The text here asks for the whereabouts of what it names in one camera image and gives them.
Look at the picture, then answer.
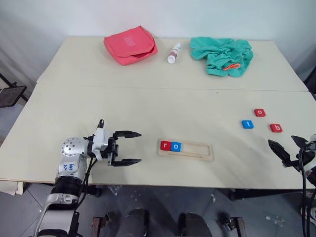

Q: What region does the black table frame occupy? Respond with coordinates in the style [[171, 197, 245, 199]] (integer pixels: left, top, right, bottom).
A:
[[85, 184, 316, 202]]

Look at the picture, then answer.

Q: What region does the wooden letter tray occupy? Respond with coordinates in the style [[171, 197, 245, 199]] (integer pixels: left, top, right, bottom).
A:
[[158, 140, 213, 162]]

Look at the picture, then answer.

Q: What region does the black metal stand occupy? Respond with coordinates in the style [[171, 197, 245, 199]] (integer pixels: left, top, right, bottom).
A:
[[0, 73, 28, 109]]

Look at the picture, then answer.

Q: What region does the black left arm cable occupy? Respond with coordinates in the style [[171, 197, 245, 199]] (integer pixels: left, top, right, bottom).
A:
[[70, 119, 105, 237]]

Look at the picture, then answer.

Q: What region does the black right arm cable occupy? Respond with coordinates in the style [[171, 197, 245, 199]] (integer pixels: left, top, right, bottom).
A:
[[298, 147, 316, 237]]

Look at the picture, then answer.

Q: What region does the crumpled clear plastic wrap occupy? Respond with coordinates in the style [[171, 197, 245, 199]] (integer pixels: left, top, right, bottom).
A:
[[108, 185, 123, 196]]

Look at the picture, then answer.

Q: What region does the dark rounded shape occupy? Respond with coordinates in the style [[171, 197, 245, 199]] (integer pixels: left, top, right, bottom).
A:
[[122, 208, 150, 237]]

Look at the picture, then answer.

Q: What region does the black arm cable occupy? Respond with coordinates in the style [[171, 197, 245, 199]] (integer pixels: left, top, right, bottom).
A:
[[70, 119, 105, 237], [298, 147, 316, 237]]

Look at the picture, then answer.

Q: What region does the blue letter t block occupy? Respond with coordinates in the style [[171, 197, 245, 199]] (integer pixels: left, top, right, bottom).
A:
[[241, 119, 255, 130]]

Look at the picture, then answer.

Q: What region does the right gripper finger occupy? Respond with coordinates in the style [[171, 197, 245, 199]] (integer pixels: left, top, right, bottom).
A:
[[268, 139, 298, 169], [291, 135, 309, 148]]

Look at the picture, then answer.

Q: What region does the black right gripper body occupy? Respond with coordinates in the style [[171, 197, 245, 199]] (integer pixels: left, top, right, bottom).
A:
[[295, 142, 316, 172]]

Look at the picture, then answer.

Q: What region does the pink fabric pouch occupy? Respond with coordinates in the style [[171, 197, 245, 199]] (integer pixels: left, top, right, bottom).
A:
[[103, 24, 159, 66]]

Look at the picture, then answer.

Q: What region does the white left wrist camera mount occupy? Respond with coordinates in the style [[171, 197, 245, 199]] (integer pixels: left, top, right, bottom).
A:
[[91, 127, 111, 160]]

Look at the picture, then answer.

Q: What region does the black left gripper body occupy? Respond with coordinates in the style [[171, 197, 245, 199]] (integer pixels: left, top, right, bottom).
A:
[[107, 132, 120, 166]]

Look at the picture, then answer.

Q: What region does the white plastic bottle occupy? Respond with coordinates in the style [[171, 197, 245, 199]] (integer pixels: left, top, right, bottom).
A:
[[167, 43, 182, 64]]

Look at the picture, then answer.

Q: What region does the crumpled green cloth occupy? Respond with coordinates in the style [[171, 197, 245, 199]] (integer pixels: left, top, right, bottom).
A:
[[189, 37, 254, 78]]

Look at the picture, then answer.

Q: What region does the rusty metal base bracket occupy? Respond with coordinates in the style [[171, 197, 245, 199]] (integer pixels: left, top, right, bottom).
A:
[[217, 213, 245, 237], [91, 212, 117, 237]]

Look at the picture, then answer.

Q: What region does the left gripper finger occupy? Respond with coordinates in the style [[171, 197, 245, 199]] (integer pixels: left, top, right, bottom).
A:
[[113, 130, 142, 140], [108, 158, 143, 167]]

